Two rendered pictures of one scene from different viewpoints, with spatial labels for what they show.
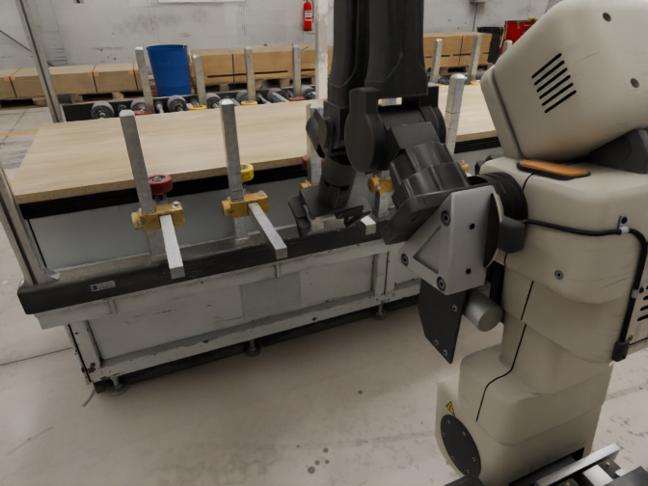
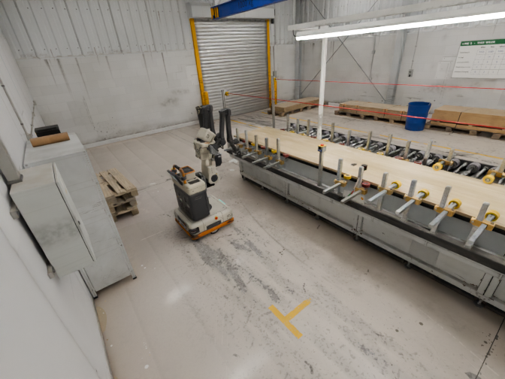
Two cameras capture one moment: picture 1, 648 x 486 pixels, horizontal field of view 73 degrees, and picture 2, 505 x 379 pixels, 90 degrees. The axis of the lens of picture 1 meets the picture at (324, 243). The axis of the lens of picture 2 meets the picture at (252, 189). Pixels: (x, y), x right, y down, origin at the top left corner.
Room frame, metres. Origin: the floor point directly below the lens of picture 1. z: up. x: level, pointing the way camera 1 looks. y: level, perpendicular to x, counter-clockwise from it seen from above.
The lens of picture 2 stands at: (0.33, -3.62, 2.20)
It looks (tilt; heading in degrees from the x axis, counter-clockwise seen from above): 28 degrees down; 77
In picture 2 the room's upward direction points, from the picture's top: 4 degrees counter-clockwise
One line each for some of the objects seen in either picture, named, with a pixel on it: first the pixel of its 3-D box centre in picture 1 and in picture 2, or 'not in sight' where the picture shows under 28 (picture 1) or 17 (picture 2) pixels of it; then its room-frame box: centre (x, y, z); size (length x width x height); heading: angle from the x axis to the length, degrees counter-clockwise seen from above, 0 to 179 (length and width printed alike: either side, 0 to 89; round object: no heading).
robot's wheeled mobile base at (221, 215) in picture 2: not in sight; (203, 215); (0.31, -0.41, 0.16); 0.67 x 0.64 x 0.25; 23
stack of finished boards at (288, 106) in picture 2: not in sight; (297, 104); (4.87, 6.46, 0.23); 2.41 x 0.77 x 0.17; 24
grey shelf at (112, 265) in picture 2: not in sight; (84, 213); (-0.93, -0.88, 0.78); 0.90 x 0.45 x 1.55; 113
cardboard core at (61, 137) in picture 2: not in sight; (50, 139); (-0.98, -0.78, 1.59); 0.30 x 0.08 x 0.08; 23
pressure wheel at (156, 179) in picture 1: (160, 195); not in sight; (1.21, 0.50, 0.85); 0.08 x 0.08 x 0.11
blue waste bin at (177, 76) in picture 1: (172, 72); (417, 116); (6.50, 2.13, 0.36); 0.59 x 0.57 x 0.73; 23
